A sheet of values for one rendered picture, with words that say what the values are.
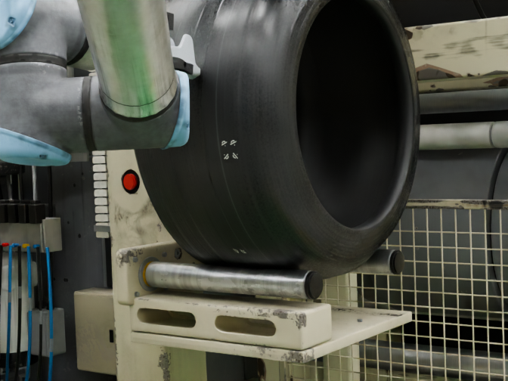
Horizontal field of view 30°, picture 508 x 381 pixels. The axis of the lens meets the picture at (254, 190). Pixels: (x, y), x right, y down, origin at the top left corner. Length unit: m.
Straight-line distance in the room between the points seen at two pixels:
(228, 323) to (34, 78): 0.63
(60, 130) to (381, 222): 0.70
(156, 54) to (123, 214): 0.84
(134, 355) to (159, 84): 0.88
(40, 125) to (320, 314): 0.59
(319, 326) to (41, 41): 0.64
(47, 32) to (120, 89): 0.16
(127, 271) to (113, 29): 0.78
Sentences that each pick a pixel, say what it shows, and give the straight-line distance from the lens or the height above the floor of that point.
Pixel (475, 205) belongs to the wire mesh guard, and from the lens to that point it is 1.84.
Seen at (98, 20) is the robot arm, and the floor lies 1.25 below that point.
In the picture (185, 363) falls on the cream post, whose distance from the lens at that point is 1.82.
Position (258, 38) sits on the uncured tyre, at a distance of 1.40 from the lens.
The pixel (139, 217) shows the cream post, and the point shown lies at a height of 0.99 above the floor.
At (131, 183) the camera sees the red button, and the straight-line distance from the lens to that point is 1.77.
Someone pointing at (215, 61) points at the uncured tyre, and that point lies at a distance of 1.41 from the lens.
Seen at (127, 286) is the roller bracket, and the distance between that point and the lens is 1.65.
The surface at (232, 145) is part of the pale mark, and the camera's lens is 1.38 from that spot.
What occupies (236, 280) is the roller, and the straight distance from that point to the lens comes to 1.54.
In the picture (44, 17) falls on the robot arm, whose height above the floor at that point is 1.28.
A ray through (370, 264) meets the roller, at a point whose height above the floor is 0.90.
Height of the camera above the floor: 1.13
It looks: 3 degrees down
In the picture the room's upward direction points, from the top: 2 degrees counter-clockwise
